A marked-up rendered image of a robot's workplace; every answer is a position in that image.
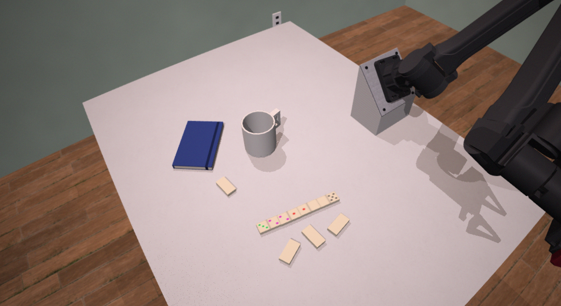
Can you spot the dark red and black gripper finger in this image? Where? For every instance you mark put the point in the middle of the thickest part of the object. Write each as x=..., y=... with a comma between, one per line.
x=556, y=258

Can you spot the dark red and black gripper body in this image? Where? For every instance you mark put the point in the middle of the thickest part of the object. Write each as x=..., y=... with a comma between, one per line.
x=550, y=202

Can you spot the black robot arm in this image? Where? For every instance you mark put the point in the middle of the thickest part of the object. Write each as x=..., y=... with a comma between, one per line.
x=504, y=142

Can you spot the blue notebook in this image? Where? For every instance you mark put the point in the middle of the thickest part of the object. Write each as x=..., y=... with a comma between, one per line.
x=198, y=146

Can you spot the grey mug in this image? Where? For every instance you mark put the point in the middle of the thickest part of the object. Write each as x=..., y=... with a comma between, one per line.
x=259, y=132

